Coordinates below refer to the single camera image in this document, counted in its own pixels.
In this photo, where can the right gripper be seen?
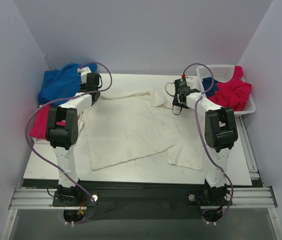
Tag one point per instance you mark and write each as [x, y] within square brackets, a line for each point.
[179, 100]

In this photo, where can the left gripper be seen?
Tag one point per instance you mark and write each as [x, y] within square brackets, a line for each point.
[91, 78]

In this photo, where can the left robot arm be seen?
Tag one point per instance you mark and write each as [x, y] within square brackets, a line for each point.
[62, 132]

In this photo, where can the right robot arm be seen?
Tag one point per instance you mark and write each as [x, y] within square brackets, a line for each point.
[217, 131]

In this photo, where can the blue t-shirt in basket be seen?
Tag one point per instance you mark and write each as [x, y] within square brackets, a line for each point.
[210, 87]

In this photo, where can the blue t-shirt pile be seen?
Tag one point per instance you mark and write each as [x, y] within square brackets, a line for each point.
[60, 83]

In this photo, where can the white plastic basket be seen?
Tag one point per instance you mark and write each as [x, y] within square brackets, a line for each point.
[223, 73]

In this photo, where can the red t-shirt in basket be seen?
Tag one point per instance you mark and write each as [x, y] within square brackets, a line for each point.
[234, 93]

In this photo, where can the folded red t-shirt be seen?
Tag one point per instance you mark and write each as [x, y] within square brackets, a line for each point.
[38, 130]

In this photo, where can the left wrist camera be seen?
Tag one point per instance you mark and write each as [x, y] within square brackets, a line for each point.
[83, 72]

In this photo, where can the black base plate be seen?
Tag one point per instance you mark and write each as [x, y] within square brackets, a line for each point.
[143, 201]

